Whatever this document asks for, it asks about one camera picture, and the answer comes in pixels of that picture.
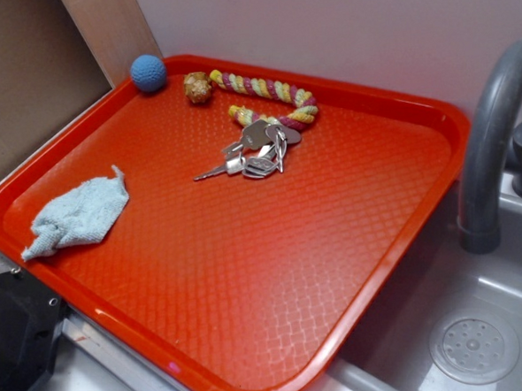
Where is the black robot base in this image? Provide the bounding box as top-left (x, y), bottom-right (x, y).
top-left (0, 271), bottom-right (66, 391)

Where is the light blue cloth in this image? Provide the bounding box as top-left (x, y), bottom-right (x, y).
top-left (21, 165), bottom-right (129, 261)

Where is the red plastic tray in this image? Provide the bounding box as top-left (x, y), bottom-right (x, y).
top-left (0, 56), bottom-right (470, 391)

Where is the silver key bunch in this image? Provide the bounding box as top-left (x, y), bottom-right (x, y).
top-left (194, 119), bottom-right (302, 181)

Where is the golden brown knot ball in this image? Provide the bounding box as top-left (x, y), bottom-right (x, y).
top-left (183, 72), bottom-right (212, 104)

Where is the blue textured ball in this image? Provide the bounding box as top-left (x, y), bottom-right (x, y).
top-left (129, 54), bottom-right (167, 93)

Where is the grey curved faucet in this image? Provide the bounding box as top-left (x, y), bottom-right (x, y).
top-left (457, 40), bottom-right (522, 254)

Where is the wooden board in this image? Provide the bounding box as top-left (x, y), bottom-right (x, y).
top-left (61, 0), bottom-right (162, 88)

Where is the grey plastic sink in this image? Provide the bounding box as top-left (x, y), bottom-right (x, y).
top-left (329, 190), bottom-right (522, 391)

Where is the round sink drain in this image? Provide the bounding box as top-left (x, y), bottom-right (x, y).
top-left (428, 309), bottom-right (520, 386)

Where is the brown cardboard panel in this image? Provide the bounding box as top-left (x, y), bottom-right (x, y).
top-left (0, 0), bottom-right (110, 180)

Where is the multicoloured braided rope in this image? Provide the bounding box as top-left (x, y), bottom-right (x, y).
top-left (208, 63), bottom-right (320, 134)

